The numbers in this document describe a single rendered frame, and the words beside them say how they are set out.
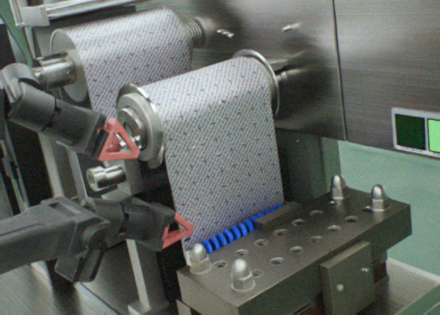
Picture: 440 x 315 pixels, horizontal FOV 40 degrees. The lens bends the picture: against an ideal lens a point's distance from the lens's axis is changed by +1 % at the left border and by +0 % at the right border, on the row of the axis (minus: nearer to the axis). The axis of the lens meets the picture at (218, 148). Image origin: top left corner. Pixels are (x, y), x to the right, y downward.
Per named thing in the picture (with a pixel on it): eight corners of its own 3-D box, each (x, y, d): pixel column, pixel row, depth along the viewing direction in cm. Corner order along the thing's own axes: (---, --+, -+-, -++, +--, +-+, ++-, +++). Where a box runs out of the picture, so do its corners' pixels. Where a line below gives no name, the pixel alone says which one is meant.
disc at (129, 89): (125, 158, 110) (108, 78, 105) (127, 157, 110) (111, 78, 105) (170, 177, 99) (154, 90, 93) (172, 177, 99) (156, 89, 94)
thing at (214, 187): (185, 258, 105) (164, 159, 99) (283, 208, 117) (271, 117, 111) (186, 259, 104) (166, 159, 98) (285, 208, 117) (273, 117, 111)
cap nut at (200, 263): (185, 269, 98) (181, 245, 97) (203, 260, 100) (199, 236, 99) (199, 276, 96) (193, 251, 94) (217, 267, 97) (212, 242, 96)
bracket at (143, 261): (126, 312, 114) (89, 159, 104) (155, 296, 117) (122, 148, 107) (140, 322, 110) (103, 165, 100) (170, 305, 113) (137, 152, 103)
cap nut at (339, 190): (325, 196, 116) (323, 175, 115) (339, 190, 118) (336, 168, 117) (340, 201, 113) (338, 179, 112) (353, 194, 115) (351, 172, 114)
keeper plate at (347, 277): (326, 323, 99) (318, 264, 95) (366, 296, 104) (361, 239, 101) (337, 329, 97) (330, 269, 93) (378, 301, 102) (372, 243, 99)
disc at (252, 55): (232, 118, 123) (222, 46, 118) (233, 117, 124) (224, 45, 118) (281, 131, 112) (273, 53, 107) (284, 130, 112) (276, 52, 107)
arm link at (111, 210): (93, 206, 88) (78, 189, 93) (77, 247, 89) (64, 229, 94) (133, 211, 93) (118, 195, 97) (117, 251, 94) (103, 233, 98)
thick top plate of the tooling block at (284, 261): (182, 302, 101) (175, 269, 99) (344, 212, 122) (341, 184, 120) (243, 342, 88) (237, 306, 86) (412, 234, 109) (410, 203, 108)
